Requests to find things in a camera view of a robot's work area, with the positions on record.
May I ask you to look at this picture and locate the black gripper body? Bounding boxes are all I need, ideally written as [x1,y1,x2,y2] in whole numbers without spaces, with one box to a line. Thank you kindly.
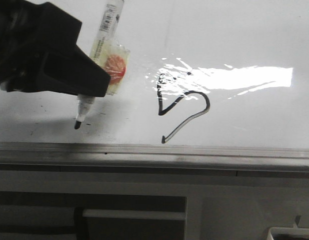
[0,0,49,88]

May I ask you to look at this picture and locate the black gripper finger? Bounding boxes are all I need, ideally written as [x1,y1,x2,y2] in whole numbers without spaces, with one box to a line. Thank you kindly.
[1,2,111,97]

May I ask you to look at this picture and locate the white black-tipped whiteboard marker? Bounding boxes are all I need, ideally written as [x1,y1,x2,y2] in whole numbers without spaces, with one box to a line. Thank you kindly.
[73,0,132,131]

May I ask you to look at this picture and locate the white horizontal bar below board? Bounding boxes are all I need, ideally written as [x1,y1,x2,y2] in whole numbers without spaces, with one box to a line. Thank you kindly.
[82,209,186,221]

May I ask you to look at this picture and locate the white container at bottom right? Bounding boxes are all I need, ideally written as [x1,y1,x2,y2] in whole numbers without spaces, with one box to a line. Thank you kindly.
[266,227,309,240]

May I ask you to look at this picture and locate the white whiteboard with aluminium frame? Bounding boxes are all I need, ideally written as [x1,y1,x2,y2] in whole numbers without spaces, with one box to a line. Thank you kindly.
[0,0,309,172]

